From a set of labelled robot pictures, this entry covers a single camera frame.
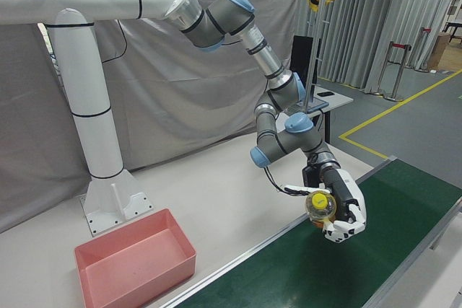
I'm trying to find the cardboard box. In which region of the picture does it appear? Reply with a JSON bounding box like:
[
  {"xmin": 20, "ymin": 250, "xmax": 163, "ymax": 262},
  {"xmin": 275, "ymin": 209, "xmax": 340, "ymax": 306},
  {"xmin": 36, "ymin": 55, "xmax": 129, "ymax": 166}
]
[{"xmin": 427, "ymin": 32, "xmax": 452, "ymax": 71}]

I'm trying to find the gray backdrop cloth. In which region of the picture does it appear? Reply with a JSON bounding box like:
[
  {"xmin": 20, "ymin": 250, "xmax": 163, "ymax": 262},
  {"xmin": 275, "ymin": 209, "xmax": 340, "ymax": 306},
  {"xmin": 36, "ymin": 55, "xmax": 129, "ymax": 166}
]
[{"xmin": 0, "ymin": 0, "xmax": 302, "ymax": 235}]

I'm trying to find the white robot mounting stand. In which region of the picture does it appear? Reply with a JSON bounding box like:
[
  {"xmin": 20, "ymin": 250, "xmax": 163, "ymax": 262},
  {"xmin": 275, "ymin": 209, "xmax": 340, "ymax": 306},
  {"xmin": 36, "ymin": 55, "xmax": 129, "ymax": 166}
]
[{"xmin": 0, "ymin": 0, "xmax": 194, "ymax": 237}]

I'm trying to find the pink plastic basket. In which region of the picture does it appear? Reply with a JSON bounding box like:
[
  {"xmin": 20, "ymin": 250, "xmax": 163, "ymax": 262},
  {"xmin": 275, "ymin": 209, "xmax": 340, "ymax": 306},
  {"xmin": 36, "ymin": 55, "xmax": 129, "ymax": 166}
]
[{"xmin": 74, "ymin": 208, "xmax": 198, "ymax": 308}]

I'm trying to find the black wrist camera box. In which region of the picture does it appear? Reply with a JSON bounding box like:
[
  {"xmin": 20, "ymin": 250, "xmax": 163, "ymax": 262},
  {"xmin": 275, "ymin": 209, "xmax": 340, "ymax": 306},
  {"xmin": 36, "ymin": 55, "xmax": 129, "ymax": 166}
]
[{"xmin": 301, "ymin": 164, "xmax": 324, "ymax": 189}]

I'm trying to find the yellow-capped orange drink bottle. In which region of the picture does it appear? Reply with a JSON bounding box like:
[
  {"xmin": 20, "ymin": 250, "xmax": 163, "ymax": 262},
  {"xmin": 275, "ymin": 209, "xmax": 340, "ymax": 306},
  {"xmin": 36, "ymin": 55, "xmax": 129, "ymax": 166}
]
[{"xmin": 305, "ymin": 190, "xmax": 339, "ymax": 230}]

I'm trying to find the green conveyor belt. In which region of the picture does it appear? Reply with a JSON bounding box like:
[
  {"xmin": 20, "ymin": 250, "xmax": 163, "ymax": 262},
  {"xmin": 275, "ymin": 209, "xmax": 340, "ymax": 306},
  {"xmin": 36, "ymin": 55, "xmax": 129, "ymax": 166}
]
[{"xmin": 144, "ymin": 154, "xmax": 462, "ymax": 308}]

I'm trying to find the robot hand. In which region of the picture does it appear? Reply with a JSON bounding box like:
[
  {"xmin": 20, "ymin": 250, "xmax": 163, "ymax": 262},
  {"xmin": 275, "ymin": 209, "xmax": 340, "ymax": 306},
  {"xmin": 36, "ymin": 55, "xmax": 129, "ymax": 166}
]
[{"xmin": 283, "ymin": 167, "xmax": 368, "ymax": 245}]

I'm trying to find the metal stanchion post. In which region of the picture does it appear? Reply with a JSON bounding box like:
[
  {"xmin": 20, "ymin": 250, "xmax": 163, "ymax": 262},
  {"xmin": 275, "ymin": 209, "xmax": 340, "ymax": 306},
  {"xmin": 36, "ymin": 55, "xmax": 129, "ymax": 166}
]
[
  {"xmin": 382, "ymin": 41, "xmax": 412, "ymax": 102},
  {"xmin": 414, "ymin": 26, "xmax": 440, "ymax": 73}
]

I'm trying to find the gray open laptop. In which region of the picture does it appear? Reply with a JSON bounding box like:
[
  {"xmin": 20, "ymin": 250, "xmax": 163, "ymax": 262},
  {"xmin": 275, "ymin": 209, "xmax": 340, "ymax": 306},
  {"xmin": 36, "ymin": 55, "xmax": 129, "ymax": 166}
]
[{"xmin": 284, "ymin": 84, "xmax": 330, "ymax": 114}]

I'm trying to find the white desk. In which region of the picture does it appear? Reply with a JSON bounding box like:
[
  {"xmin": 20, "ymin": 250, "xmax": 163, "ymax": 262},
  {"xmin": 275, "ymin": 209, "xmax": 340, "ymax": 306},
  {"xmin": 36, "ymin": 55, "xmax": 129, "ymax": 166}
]
[{"xmin": 277, "ymin": 82, "xmax": 354, "ymax": 143}]

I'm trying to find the gray pleated curtain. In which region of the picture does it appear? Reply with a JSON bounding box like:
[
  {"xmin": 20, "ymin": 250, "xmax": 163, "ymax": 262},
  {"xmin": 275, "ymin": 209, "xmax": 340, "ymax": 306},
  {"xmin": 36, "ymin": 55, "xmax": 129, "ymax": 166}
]
[{"xmin": 299, "ymin": 0, "xmax": 458, "ymax": 94}]

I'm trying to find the small black monitor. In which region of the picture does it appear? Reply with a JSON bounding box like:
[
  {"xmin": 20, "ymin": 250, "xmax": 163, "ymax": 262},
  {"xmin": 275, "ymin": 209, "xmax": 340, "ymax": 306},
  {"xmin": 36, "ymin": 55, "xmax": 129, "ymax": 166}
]
[{"xmin": 289, "ymin": 35, "xmax": 321, "ymax": 87}]

